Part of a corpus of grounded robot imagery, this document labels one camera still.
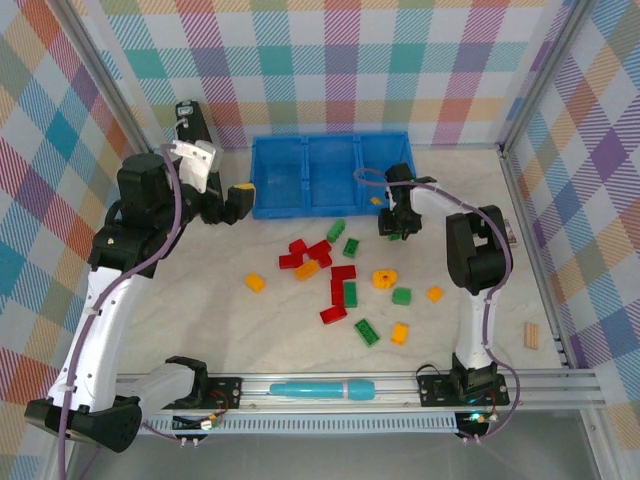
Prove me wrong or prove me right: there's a slotted cable duct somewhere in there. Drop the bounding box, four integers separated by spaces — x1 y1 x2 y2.
142 413 459 434

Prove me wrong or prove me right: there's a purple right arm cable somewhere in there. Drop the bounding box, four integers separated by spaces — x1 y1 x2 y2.
352 167 524 444

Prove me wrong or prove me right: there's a blue three-compartment bin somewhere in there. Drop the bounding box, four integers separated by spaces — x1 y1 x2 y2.
248 131 417 221

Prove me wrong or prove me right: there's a yellow long lego brick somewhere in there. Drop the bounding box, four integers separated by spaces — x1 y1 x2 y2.
293 259 321 281

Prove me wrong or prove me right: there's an aluminium frame post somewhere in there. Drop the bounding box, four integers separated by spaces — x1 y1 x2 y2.
58 0 154 156
497 0 601 151

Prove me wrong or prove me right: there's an aluminium mounting rail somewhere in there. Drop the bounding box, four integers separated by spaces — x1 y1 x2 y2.
114 370 601 414

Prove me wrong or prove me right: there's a black briefcase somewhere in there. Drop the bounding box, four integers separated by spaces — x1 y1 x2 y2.
174 101 225 201

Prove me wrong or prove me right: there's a yellow round lego piece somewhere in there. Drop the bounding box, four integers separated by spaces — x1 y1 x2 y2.
371 268 400 291

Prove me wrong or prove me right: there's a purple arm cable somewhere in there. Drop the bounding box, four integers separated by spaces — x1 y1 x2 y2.
55 143 201 480
352 167 524 444

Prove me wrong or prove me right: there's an aluminium floor rail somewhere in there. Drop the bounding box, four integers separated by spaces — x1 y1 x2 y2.
498 144 584 369

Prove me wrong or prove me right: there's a teal marker pen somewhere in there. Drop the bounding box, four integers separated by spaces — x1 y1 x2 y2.
269 378 377 403

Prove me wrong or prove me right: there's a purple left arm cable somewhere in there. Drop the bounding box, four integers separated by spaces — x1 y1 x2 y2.
55 143 201 480

